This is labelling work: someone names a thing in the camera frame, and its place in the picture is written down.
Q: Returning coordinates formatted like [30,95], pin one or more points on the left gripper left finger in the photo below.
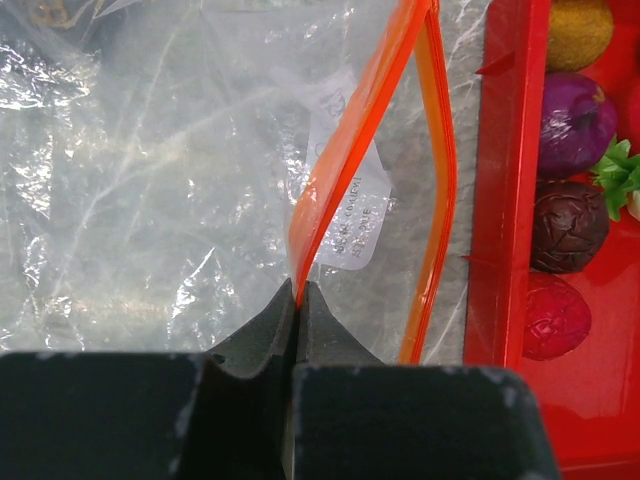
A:
[217,414]

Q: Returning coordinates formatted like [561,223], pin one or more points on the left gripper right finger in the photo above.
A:
[357,418]

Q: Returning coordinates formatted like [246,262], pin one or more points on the clear zip bag orange zipper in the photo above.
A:
[153,190]

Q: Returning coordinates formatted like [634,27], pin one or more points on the white radish with leaves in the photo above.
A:
[617,174]

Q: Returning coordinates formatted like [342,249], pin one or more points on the red wrinkled fruit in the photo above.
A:
[558,318]

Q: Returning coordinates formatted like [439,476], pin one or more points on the red plastic bin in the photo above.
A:
[589,397]

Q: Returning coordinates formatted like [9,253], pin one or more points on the dark maroon passion fruit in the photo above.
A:
[570,226]

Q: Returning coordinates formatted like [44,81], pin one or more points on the purple onion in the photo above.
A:
[578,123]

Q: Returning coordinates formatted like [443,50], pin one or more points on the red apple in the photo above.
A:
[629,116]

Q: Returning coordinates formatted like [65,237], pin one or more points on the brown kiwi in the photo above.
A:
[579,33]

